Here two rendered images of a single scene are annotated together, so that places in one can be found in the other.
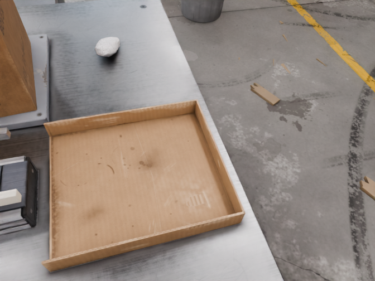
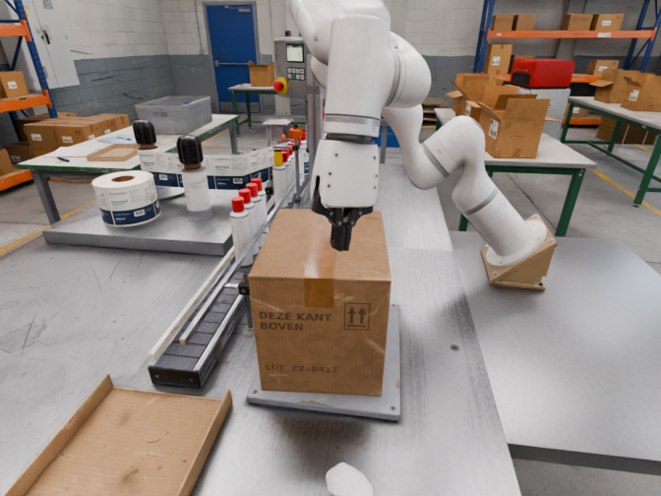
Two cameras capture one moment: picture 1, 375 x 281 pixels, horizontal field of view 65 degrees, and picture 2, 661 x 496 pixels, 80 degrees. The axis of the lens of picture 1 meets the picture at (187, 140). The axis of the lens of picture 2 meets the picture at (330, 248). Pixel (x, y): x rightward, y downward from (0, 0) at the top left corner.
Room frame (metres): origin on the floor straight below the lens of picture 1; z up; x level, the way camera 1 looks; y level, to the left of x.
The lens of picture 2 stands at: (0.78, -0.12, 1.47)
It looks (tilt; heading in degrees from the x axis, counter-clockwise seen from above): 28 degrees down; 118
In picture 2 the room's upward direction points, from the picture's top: straight up
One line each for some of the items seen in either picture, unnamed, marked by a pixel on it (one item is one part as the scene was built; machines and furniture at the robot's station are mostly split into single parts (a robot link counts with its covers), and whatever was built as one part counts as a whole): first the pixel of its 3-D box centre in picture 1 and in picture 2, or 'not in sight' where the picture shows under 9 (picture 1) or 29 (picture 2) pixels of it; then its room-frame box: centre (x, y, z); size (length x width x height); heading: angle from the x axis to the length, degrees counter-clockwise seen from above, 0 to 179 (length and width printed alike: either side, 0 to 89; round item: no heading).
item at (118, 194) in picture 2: not in sight; (128, 197); (-0.54, 0.73, 0.95); 0.20 x 0.20 x 0.14
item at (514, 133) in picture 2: not in sight; (513, 124); (0.56, 2.86, 0.97); 0.51 x 0.39 x 0.37; 26
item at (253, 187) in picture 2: not in sight; (254, 216); (0.03, 0.76, 0.98); 0.05 x 0.05 x 0.20
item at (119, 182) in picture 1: (136, 170); (124, 456); (0.27, 0.08, 0.85); 0.30 x 0.26 x 0.04; 110
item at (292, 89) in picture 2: not in sight; (301, 68); (-0.03, 1.15, 1.38); 0.17 x 0.10 x 0.19; 165
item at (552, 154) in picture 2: not in sight; (484, 171); (0.33, 3.70, 0.39); 2.20 x 0.80 x 0.78; 111
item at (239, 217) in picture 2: not in sight; (241, 231); (0.07, 0.65, 0.98); 0.05 x 0.05 x 0.20
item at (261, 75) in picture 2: not in sight; (262, 74); (-3.67, 5.66, 0.97); 0.47 x 0.41 x 0.37; 107
